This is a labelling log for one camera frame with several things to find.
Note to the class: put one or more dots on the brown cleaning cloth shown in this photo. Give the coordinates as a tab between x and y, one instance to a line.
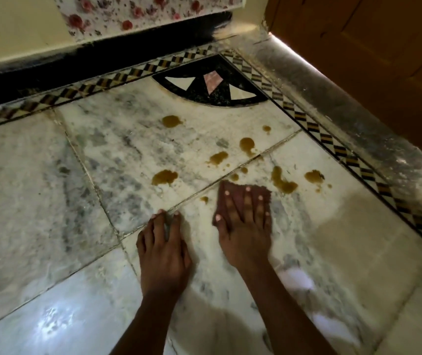
238	190

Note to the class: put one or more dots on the brown liquid spill spots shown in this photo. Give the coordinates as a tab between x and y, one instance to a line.
164	177

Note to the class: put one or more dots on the person's left little finger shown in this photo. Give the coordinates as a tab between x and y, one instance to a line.
141	242

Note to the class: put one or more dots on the person's right little finger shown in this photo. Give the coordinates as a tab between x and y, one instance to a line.
269	223

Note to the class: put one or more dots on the person's right forearm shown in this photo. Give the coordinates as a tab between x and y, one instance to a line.
284	314

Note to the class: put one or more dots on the brown wooden door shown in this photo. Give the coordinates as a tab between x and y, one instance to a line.
373	51

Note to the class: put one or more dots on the person's left hand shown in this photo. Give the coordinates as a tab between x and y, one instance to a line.
163	262

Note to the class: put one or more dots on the floral patterned sheet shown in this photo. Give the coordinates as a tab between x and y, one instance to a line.
137	9

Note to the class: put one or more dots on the person's right thumb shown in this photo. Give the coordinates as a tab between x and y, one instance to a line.
221	227

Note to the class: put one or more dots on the person's right middle finger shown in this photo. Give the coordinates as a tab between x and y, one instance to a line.
248	205

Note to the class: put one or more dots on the person's left forearm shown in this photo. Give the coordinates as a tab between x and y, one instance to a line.
148	325

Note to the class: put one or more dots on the person's right hand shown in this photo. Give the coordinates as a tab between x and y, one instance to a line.
246	243

